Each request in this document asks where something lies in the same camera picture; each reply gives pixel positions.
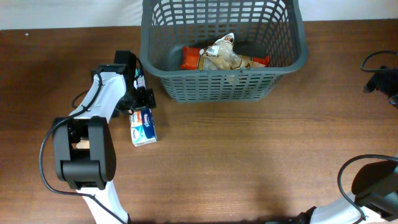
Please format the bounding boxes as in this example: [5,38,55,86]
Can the Kleenex tissue multipack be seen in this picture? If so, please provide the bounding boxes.
[129,109,157,147]

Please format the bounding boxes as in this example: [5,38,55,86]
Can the red spaghetti package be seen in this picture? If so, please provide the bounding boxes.
[180,46,271,70]

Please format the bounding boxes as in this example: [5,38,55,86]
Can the grey plastic shopping basket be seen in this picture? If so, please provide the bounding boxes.
[140,0,308,102]

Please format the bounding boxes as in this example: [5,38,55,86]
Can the green lid spice jar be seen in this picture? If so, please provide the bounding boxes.
[248,75,273,94]

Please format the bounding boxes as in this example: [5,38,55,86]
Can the brown clear snack bag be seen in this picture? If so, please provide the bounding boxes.
[76,138,90,149]

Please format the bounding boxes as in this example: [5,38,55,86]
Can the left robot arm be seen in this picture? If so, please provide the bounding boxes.
[45,50,156,223]

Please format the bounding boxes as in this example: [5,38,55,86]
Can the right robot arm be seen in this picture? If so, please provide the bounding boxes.
[289,154,397,223]

